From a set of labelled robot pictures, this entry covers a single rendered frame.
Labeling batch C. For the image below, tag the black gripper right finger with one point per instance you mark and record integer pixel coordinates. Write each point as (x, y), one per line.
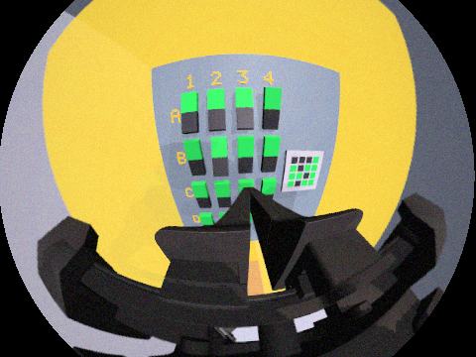
(283, 234)

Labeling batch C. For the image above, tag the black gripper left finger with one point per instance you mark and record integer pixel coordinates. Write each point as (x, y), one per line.
(226, 241)

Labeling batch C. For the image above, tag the grey switch panel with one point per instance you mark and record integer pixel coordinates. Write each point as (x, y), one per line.
(226, 122)

